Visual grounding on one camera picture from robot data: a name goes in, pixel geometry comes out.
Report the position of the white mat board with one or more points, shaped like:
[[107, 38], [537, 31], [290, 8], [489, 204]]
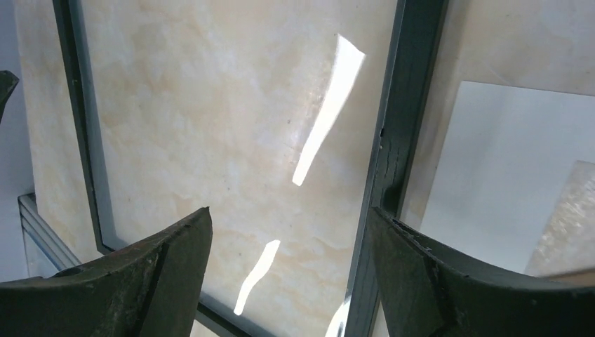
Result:
[[507, 154]]

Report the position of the aluminium enclosure frame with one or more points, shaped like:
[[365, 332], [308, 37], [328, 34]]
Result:
[[46, 254]]

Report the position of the black picture frame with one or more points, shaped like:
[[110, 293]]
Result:
[[287, 120]]

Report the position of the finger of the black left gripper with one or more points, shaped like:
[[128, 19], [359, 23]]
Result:
[[8, 83]]

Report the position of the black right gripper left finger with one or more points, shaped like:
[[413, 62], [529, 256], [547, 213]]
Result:
[[149, 288]]

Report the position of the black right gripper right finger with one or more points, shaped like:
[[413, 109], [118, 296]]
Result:
[[430, 289]]

